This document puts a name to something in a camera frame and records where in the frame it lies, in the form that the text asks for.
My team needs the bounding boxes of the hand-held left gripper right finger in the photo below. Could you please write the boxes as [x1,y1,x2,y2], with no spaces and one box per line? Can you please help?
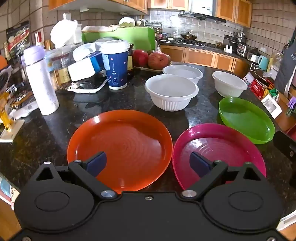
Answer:
[181,152,267,201]

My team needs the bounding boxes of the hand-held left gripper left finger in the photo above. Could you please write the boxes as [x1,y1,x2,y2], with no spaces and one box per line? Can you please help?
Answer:
[29,152,118,201]

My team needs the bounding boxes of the pink plastic plate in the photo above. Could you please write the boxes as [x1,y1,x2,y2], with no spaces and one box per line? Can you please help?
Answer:
[172,123,267,190]

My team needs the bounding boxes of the orange plastic plate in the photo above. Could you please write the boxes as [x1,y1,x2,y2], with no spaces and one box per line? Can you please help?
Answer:
[67,110,173,194]

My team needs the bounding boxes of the green plastic plate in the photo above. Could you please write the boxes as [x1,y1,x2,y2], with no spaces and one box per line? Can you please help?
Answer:
[218,97,275,144]

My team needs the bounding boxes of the white ribbed plastic bowl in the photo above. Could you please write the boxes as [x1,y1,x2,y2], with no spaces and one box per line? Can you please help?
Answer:
[144,74,199,112]
[212,71,248,98]
[162,65,203,85]

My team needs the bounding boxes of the white framed box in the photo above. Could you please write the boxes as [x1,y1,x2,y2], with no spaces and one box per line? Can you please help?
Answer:
[261,95,282,119]

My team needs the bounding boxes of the red bag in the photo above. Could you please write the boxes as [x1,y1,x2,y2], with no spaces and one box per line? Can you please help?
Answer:
[251,79,269,99]

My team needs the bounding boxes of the white black tray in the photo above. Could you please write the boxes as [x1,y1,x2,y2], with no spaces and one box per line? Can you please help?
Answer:
[68,76,108,93]

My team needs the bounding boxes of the patterned gift bag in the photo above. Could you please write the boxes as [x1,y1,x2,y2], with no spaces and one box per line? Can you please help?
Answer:
[243,72,255,87]

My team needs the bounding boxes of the dark apron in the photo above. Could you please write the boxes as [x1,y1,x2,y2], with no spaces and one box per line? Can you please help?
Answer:
[274,30,296,93]

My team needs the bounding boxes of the teal mug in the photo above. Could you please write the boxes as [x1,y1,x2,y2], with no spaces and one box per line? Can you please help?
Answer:
[258,55,270,71]

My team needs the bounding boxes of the white purple water bottle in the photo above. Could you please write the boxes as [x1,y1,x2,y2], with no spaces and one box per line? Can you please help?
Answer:
[21,45,60,115]

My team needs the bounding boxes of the white cooker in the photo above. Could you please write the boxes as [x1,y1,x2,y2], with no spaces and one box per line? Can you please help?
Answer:
[246,49,260,63]

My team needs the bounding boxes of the white blue box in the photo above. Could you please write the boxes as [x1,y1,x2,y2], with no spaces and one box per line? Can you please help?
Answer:
[68,51,104,81]

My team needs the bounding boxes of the blue paper cup white lid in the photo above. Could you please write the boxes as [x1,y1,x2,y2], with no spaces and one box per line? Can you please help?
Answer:
[99,40,130,90]

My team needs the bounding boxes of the clear plastic jar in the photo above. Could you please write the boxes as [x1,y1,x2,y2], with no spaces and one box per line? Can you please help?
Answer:
[45,45,77,90]

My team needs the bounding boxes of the yellow figurine stand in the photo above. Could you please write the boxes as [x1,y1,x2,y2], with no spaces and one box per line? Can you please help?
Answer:
[0,93,25,143]

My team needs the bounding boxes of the dark sauce jar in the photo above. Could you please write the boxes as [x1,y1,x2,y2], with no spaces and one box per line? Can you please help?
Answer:
[127,43,135,79]

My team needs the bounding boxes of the wooden lower cabinets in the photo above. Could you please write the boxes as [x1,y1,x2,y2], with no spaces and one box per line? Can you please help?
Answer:
[159,44,251,77]

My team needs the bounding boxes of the striped red apple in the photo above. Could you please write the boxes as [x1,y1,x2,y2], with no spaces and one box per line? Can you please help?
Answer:
[148,52,169,69]

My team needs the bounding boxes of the dark red apple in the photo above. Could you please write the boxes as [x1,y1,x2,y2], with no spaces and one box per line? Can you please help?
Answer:
[133,49,149,67]

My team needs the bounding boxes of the black coffee machine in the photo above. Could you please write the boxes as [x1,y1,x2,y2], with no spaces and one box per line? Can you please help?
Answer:
[223,35,239,54]

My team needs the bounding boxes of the gas stove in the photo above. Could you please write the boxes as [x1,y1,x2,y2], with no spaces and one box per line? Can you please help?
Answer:
[180,39,207,46]

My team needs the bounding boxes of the dark wok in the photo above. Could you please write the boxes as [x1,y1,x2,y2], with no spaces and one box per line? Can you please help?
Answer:
[180,32,198,41]

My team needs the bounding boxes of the green cutting board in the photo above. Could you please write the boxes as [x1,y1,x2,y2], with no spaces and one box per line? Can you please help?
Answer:
[82,27,155,58]

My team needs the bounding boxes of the white cloth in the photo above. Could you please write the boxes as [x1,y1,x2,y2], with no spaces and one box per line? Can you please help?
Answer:
[82,24,121,33]

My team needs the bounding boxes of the white plastic bag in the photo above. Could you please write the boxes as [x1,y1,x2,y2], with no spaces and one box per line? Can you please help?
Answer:
[50,20,82,49]

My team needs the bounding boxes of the dish rack with dishes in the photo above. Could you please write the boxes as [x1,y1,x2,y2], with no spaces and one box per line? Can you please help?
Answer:
[118,17,148,28]

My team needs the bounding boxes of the black snack bag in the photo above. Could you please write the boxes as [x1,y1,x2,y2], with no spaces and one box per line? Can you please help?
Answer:
[6,21,30,61]

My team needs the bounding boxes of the range hood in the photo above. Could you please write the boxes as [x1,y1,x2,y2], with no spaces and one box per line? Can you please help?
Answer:
[178,10,227,23]

